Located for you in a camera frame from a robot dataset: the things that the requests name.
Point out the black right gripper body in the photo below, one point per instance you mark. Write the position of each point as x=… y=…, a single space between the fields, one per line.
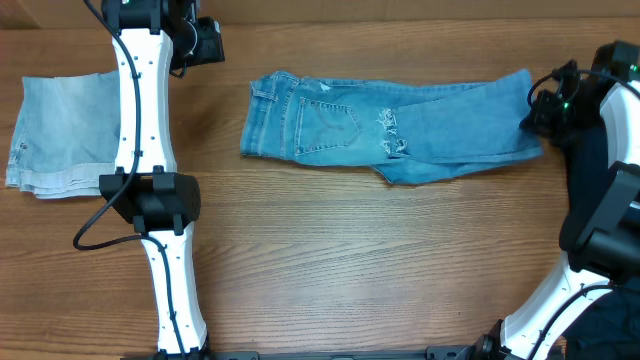
x=542 y=107

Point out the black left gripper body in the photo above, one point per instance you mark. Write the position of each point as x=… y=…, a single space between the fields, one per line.
x=209 y=42

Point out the medium blue denim jeans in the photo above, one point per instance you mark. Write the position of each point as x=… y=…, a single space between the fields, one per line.
x=409 y=134

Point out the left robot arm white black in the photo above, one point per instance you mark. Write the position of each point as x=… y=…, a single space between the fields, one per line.
x=153 y=41

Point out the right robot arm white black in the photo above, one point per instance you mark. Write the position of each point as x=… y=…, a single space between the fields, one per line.
x=565 y=294

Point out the folded light blue jeans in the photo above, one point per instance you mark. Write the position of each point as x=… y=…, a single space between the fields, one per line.
x=66 y=135

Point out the brown cardboard backboard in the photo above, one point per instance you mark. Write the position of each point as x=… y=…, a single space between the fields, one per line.
x=72 y=14

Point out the dark navy garment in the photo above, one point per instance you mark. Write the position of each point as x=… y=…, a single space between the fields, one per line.
x=601 y=234

